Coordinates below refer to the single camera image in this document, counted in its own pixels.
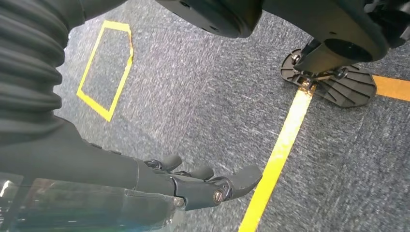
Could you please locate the black robot right foot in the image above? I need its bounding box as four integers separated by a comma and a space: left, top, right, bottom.
280, 48, 378, 108

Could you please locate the black robot hip joint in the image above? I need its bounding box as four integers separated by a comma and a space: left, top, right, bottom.
155, 0, 264, 39

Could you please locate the yellow floor tape square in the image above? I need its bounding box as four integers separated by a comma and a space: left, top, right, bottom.
76, 19, 134, 123
238, 75, 410, 232

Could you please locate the black robot right leg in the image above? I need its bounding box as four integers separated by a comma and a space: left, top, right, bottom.
263, 0, 410, 75

